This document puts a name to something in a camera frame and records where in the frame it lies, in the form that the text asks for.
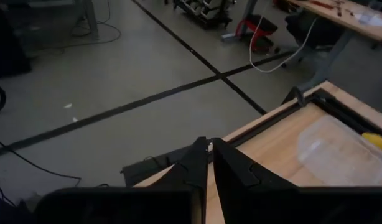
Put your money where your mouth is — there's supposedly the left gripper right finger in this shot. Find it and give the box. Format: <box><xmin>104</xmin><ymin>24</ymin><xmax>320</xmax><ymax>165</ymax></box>
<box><xmin>212</xmin><ymin>138</ymin><xmax>298</xmax><ymax>224</ymax></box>

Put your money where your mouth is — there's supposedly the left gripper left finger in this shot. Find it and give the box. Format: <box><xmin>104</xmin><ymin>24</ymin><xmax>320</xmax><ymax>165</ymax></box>
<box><xmin>147</xmin><ymin>136</ymin><xmax>210</xmax><ymax>191</ymax></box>

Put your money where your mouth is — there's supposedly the yellow toy lemon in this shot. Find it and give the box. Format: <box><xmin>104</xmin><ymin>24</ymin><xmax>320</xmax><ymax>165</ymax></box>
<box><xmin>361</xmin><ymin>132</ymin><xmax>382</xmax><ymax>153</ymax></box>

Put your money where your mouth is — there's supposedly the clear plastic tupperware container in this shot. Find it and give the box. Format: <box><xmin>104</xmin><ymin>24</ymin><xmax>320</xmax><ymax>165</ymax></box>
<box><xmin>296</xmin><ymin>114</ymin><xmax>382</xmax><ymax>187</ymax></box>

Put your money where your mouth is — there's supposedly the black clamp lever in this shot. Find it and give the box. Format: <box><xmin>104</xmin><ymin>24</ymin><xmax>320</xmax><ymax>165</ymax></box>
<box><xmin>282</xmin><ymin>86</ymin><xmax>307</xmax><ymax>107</ymax></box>

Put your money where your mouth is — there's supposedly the black rack with bins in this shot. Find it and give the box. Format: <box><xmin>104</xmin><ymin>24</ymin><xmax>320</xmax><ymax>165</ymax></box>
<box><xmin>174</xmin><ymin>0</ymin><xmax>234</xmax><ymax>29</ymax></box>

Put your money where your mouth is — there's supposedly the red rolling stool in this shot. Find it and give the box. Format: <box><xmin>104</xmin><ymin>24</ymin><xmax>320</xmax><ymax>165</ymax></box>
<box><xmin>234</xmin><ymin>14</ymin><xmax>279</xmax><ymax>54</ymax></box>

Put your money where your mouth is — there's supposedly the grey desk leg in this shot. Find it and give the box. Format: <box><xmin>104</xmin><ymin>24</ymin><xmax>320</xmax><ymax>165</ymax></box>
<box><xmin>75</xmin><ymin>0</ymin><xmax>100</xmax><ymax>40</ymax></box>

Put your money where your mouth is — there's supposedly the wooden workbench with grey legs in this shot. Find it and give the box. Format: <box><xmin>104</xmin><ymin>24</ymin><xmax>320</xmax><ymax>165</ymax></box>
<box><xmin>221</xmin><ymin>0</ymin><xmax>382</xmax><ymax>94</ymax></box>

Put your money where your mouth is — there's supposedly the clear plastic bag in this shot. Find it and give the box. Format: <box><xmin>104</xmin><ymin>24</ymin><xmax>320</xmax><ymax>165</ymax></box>
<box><xmin>354</xmin><ymin>11</ymin><xmax>382</xmax><ymax>28</ymax></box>

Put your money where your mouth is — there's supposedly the black equipment case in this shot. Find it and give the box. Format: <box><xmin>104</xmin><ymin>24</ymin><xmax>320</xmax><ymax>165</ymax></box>
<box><xmin>0</xmin><ymin>0</ymin><xmax>32</xmax><ymax>79</ymax></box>

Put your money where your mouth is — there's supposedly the white floor cable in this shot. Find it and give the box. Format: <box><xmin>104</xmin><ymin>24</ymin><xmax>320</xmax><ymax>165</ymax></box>
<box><xmin>248</xmin><ymin>0</ymin><xmax>318</xmax><ymax>74</ymax></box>

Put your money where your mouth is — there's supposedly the black floor cable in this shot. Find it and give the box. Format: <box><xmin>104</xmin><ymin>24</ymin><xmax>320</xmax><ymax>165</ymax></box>
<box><xmin>0</xmin><ymin>136</ymin><xmax>82</xmax><ymax>188</ymax></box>

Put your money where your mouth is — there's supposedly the looped dark floor cable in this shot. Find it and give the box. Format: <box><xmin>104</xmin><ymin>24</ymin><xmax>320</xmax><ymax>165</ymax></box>
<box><xmin>32</xmin><ymin>0</ymin><xmax>123</xmax><ymax>53</ymax></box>

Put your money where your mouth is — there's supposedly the red-handled tool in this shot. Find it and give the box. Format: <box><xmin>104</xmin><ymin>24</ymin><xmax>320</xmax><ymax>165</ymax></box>
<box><xmin>309</xmin><ymin>0</ymin><xmax>335</xmax><ymax>11</ymax></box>

